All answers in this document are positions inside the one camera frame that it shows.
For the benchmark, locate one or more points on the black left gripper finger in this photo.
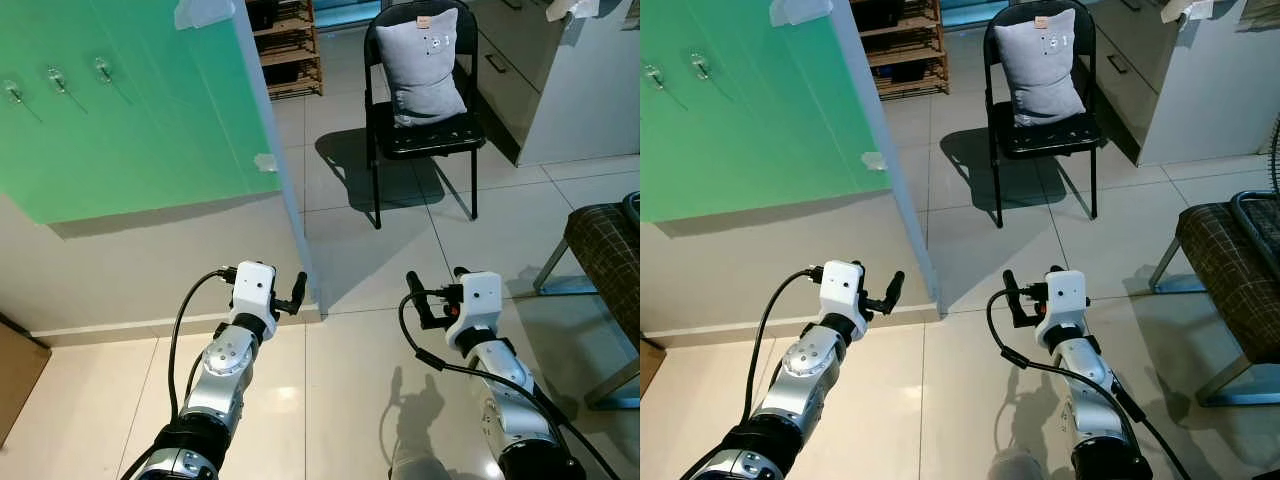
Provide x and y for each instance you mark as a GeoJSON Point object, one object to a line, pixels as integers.
{"type": "Point", "coordinates": [894, 290]}
{"type": "Point", "coordinates": [298, 290]}

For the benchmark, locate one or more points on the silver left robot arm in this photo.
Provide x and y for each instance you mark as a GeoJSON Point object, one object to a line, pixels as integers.
{"type": "Point", "coordinates": [225, 365]}
{"type": "Point", "coordinates": [805, 365]}

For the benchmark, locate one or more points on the black metal chair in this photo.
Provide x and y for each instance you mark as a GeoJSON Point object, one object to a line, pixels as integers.
{"type": "Point", "coordinates": [1050, 140]}
{"type": "Point", "coordinates": [430, 140]}

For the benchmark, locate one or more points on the white board clip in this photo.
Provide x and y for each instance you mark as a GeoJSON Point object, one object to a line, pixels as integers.
{"type": "Point", "coordinates": [873, 160]}
{"type": "Point", "coordinates": [800, 10]}
{"type": "Point", "coordinates": [265, 162]}
{"type": "Point", "coordinates": [205, 12]}

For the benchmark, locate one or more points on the plaid folding bench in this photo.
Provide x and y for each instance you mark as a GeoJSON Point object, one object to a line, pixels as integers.
{"type": "Point", "coordinates": [608, 260]}
{"type": "Point", "coordinates": [1225, 260]}

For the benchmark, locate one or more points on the grey pillow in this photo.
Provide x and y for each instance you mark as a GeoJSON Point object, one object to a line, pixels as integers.
{"type": "Point", "coordinates": [1040, 70]}
{"type": "Point", "coordinates": [420, 70]}

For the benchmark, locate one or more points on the brown cardboard box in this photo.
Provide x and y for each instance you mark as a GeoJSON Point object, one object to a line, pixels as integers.
{"type": "Point", "coordinates": [20, 375]}
{"type": "Point", "coordinates": [650, 367]}

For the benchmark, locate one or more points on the white cabinet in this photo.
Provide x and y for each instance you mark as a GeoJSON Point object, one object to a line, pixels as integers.
{"type": "Point", "coordinates": [580, 90]}
{"type": "Point", "coordinates": [1200, 90]}

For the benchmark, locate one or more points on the wooden slatted shelf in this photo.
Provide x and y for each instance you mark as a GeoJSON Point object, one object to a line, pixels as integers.
{"type": "Point", "coordinates": [912, 60]}
{"type": "Point", "coordinates": [290, 60]}

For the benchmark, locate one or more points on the black fan grille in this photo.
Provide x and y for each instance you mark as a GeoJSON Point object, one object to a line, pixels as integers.
{"type": "Point", "coordinates": [1276, 150]}

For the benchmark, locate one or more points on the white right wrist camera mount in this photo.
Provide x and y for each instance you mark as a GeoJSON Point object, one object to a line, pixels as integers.
{"type": "Point", "coordinates": [1065, 298]}
{"type": "Point", "coordinates": [480, 298]}

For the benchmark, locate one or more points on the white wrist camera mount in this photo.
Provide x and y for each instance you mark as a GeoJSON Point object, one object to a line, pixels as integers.
{"type": "Point", "coordinates": [253, 288]}
{"type": "Point", "coordinates": [1065, 298]}
{"type": "Point", "coordinates": [842, 288]}
{"type": "Point", "coordinates": [480, 298]}

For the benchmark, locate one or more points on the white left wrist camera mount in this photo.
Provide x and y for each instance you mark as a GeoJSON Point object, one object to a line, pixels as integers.
{"type": "Point", "coordinates": [842, 288]}
{"type": "Point", "coordinates": [253, 288]}

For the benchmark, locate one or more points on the green wall board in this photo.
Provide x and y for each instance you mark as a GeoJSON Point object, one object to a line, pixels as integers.
{"type": "Point", "coordinates": [150, 120]}
{"type": "Point", "coordinates": [760, 130]}

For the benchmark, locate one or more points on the clear wall hook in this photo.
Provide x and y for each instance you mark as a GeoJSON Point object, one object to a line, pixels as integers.
{"type": "Point", "coordinates": [653, 76]}
{"type": "Point", "coordinates": [102, 70]}
{"type": "Point", "coordinates": [13, 93]}
{"type": "Point", "coordinates": [700, 67]}
{"type": "Point", "coordinates": [57, 80]}

